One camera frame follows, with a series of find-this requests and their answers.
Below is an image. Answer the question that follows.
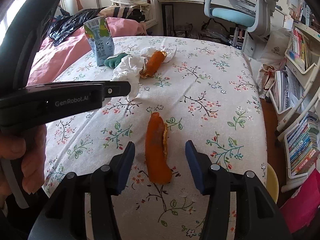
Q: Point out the white tissue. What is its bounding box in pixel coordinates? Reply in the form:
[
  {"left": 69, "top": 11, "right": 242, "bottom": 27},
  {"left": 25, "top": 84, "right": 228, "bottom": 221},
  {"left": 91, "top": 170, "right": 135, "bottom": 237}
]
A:
[{"left": 112, "top": 46, "right": 177, "bottom": 100}]

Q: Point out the person's left hand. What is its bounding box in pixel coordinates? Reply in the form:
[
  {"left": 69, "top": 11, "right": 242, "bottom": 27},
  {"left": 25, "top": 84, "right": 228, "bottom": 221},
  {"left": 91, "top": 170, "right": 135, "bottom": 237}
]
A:
[{"left": 1, "top": 125, "right": 47, "bottom": 209}]

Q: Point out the pink blanket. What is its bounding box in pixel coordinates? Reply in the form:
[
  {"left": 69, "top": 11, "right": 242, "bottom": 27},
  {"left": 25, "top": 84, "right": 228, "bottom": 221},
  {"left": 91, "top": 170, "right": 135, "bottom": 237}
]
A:
[{"left": 27, "top": 17, "right": 147, "bottom": 86}]

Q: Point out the floral bed sheet mattress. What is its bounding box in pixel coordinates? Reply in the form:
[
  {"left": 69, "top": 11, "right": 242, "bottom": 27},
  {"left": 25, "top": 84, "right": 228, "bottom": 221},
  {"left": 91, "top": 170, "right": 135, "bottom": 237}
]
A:
[{"left": 43, "top": 36, "right": 267, "bottom": 239}]

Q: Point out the yellow stool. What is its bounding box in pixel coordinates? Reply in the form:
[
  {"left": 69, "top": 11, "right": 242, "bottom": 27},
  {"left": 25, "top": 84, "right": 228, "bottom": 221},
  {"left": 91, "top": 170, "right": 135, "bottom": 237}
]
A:
[{"left": 266, "top": 164, "right": 279, "bottom": 203}]

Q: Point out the black plastic bag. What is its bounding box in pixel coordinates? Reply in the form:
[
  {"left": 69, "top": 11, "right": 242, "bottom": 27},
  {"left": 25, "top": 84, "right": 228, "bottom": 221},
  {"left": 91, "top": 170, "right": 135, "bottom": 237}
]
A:
[{"left": 49, "top": 8, "right": 101, "bottom": 47}]

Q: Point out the green plush toy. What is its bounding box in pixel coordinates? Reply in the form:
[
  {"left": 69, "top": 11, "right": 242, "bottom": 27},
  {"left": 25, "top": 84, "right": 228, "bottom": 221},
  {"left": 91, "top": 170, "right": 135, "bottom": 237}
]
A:
[{"left": 104, "top": 53, "right": 128, "bottom": 69}]

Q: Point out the orange peel far piece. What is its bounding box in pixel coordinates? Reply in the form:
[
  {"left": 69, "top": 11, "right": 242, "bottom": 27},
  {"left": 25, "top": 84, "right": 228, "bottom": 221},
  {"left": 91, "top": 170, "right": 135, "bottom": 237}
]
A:
[{"left": 140, "top": 50, "right": 167, "bottom": 79}]

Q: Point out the blue green milk carton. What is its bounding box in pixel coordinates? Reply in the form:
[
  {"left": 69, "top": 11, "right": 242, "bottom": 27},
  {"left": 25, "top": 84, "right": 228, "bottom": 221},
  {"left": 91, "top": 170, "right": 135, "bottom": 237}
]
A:
[{"left": 84, "top": 16, "right": 114, "bottom": 66}]

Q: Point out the red tote bag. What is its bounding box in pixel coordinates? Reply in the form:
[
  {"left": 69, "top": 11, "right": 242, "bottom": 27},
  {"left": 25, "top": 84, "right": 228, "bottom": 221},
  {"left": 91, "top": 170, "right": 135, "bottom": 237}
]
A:
[{"left": 280, "top": 170, "right": 320, "bottom": 233}]

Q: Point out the white rolling book cart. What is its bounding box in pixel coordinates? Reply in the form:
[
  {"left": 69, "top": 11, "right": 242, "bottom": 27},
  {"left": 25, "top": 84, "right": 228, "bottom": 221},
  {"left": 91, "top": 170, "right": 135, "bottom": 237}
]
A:
[{"left": 267, "top": 21, "right": 319, "bottom": 192}]

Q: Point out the white paper shopping bag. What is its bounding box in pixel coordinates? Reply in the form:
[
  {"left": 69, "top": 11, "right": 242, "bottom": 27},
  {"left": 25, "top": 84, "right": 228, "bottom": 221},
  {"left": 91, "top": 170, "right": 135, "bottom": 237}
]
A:
[{"left": 257, "top": 28, "right": 291, "bottom": 66}]

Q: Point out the striped beige bag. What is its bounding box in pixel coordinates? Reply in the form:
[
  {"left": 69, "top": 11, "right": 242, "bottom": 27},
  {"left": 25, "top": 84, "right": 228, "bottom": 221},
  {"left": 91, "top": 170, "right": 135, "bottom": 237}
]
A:
[{"left": 98, "top": 0, "right": 152, "bottom": 23}]

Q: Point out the blue grey desk chair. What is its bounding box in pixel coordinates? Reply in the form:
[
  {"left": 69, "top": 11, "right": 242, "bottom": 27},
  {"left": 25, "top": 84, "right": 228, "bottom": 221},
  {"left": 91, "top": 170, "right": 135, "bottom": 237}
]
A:
[{"left": 204, "top": 0, "right": 279, "bottom": 38}]

